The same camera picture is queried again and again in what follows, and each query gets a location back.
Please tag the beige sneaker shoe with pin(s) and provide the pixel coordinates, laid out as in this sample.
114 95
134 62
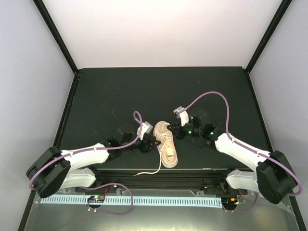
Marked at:
166 148

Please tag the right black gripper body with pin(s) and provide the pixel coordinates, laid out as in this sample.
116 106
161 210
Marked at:
197 131

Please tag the right black frame post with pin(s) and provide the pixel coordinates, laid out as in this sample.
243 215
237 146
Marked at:
280 12

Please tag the left small circuit board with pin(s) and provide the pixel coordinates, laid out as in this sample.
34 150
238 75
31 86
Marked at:
96 199

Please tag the black frame post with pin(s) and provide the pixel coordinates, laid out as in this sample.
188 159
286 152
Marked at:
280 12
56 34

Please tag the small circuit board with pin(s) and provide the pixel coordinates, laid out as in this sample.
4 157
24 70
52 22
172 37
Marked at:
235 201
96 199

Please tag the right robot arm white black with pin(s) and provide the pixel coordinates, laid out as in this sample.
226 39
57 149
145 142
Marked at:
270 174

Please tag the white slotted cable duct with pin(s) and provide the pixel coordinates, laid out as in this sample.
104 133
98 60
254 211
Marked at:
136 201

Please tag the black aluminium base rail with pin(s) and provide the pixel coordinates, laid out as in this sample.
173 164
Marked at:
177 179

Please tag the right small circuit board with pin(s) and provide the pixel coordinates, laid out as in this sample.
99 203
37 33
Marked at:
235 201

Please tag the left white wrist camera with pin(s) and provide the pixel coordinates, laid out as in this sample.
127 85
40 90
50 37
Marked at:
146 128

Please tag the left black frame post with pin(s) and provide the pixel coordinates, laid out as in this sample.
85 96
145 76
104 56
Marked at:
56 34

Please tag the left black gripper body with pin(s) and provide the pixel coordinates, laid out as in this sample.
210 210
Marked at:
144 147

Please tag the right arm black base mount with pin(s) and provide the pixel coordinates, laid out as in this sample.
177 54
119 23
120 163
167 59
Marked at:
216 189

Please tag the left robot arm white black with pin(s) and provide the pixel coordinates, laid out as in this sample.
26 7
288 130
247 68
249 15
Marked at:
59 169

